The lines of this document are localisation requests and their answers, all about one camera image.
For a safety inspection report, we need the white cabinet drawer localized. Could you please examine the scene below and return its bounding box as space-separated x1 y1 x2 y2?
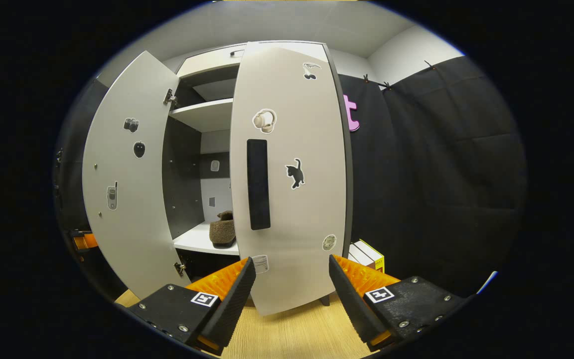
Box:
176 45 246 78

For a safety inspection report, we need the yellow book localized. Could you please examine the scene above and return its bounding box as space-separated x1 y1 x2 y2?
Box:
356 239 385 274

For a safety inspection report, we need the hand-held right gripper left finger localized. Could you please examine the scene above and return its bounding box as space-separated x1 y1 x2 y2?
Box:
127 257 257 356

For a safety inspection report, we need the white shoe cabinet door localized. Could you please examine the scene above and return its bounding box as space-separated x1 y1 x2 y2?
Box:
82 50 193 300
230 41 353 316

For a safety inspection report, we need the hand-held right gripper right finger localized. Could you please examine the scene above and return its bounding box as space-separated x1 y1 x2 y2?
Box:
328 254 468 352

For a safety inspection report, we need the white and grey shoe cabinet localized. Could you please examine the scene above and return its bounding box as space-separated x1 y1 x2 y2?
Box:
82 40 355 317

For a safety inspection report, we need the brown fuzzy shoe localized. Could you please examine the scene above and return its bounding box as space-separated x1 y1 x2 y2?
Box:
209 210 237 248

